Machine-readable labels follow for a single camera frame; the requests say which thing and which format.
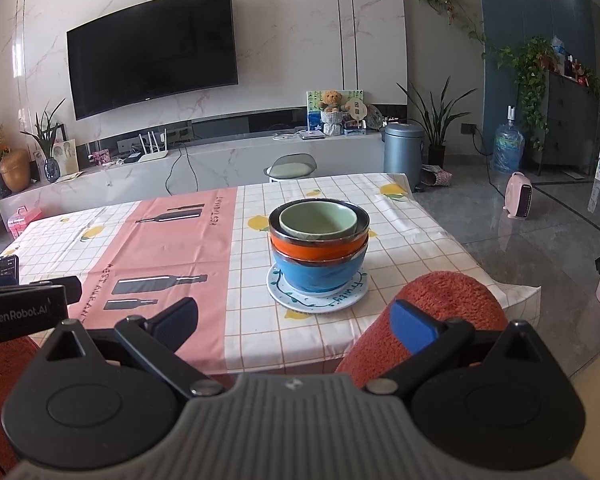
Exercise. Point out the plant in glass vase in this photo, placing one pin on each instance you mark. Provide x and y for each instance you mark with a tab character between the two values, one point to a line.
51	170

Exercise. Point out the trailing ivy plant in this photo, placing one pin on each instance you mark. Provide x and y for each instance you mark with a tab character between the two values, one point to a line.
530	65

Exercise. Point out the pink heater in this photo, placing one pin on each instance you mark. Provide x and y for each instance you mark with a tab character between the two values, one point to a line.
515	195

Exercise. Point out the pink storage box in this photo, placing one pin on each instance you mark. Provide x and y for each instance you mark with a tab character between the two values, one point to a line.
25	222

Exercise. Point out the painted white plate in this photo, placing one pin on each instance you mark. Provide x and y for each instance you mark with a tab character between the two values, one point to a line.
340	297

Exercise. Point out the white router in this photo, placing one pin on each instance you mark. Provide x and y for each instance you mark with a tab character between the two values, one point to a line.
152	156

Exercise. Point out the marble television console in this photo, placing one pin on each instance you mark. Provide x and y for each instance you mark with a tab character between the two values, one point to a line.
220	160

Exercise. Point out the patterned bag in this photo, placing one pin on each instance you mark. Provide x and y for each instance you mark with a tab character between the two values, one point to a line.
437	177

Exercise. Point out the brown vase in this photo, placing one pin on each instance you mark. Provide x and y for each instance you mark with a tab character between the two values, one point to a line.
15	172

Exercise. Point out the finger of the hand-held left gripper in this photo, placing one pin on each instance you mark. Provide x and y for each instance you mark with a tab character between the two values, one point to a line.
72	291

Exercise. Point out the sketch card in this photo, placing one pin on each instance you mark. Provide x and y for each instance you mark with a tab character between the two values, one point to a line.
64	155

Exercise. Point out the orange steel bowl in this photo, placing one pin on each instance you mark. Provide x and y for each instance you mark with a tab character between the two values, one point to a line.
305	252

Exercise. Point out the black television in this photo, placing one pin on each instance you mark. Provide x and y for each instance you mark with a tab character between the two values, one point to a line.
150	50

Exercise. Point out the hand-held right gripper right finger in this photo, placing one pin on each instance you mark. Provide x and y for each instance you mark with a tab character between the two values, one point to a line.
410	327

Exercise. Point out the hanging vine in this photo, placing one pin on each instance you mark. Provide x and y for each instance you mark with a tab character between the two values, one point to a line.
447	2

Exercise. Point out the small pink photo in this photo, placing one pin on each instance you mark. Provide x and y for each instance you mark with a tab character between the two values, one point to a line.
101	157

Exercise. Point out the green painting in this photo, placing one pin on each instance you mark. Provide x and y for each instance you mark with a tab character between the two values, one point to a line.
312	110

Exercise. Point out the grey trash bin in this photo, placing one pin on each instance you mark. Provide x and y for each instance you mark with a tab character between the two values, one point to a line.
402	155

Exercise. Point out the blue steel bowl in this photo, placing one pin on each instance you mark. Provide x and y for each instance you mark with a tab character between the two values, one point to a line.
315	275

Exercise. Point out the green ceramic bowl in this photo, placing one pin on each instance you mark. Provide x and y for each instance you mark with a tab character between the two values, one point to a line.
320	220

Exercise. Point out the blue white decorative plate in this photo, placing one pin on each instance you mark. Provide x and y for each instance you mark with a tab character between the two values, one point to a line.
375	117

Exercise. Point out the wall socket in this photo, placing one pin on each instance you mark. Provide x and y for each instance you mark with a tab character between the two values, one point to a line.
468	128

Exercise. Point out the blue water jug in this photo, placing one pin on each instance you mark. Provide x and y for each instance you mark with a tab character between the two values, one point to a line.
507	150

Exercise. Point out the round hand fan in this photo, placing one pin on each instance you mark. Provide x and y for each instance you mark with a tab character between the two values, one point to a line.
355	106

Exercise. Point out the dark grey cabinet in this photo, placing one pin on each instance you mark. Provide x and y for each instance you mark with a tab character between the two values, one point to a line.
570	120

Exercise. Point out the checked lemon tablecloth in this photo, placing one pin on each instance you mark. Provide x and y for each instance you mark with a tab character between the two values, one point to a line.
155	250

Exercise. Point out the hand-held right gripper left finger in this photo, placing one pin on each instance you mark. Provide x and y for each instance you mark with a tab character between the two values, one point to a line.
177	321

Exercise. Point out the grey stool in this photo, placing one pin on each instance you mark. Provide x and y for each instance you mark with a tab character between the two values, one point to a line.
290	170

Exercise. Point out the white flat device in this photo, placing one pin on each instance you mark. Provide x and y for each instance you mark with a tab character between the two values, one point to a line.
310	134

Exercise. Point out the potted snake plant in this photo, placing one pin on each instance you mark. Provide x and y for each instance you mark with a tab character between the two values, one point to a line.
437	120

